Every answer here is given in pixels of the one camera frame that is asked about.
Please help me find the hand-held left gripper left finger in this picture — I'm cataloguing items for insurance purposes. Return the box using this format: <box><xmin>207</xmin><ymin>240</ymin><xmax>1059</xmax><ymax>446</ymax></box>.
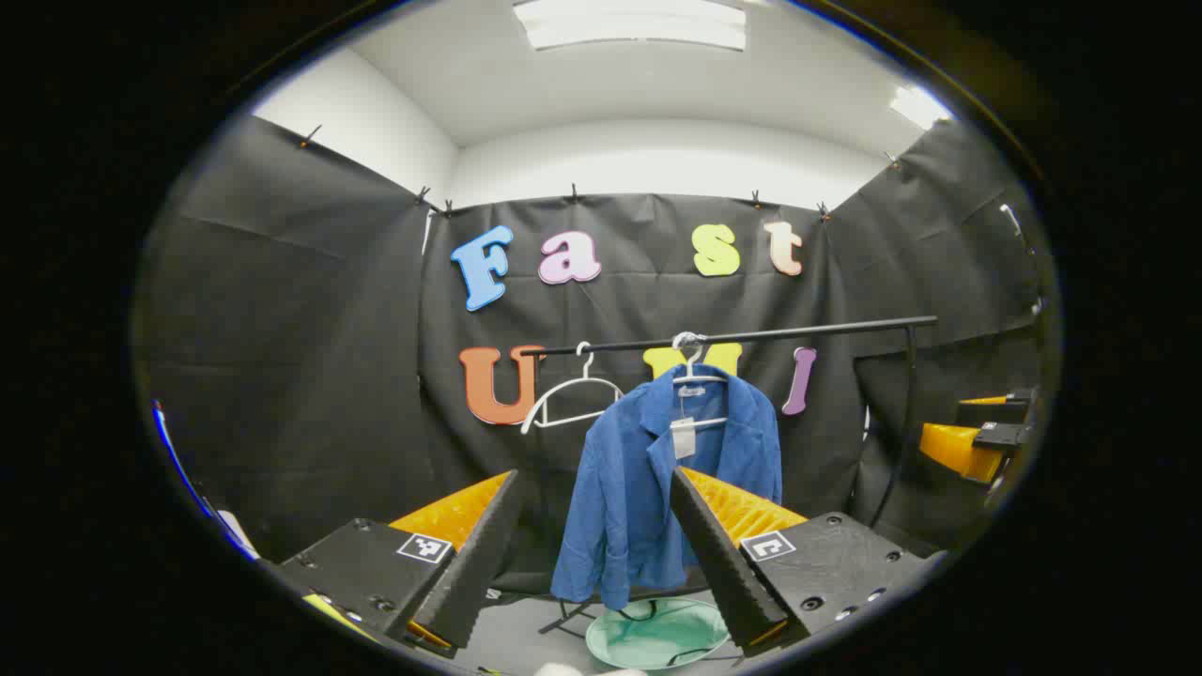
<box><xmin>272</xmin><ymin>469</ymin><xmax>524</xmax><ymax>658</ymax></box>

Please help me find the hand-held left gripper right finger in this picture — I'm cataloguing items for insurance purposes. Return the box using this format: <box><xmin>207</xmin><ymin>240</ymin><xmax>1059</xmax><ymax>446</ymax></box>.
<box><xmin>669</xmin><ymin>467</ymin><xmax>945</xmax><ymax>658</ymax></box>

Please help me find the green laundry hamper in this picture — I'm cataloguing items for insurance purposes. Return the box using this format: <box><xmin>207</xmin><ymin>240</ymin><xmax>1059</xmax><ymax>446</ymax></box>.
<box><xmin>585</xmin><ymin>598</ymin><xmax>732</xmax><ymax>670</ymax></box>

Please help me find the blue jacket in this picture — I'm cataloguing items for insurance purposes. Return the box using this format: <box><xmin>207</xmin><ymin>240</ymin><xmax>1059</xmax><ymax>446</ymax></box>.
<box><xmin>550</xmin><ymin>364</ymin><xmax>784</xmax><ymax>611</ymax></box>

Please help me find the white plastic hanger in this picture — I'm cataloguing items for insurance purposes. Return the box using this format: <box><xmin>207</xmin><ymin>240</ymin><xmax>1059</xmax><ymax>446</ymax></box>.
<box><xmin>670</xmin><ymin>331</ymin><xmax>732</xmax><ymax>429</ymax></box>
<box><xmin>521</xmin><ymin>341</ymin><xmax>625</xmax><ymax>435</ymax></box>

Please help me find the black backdrop cloth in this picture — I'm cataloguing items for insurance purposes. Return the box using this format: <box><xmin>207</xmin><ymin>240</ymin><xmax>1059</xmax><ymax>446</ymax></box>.
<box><xmin>136</xmin><ymin>113</ymin><xmax>1048</xmax><ymax>597</ymax></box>

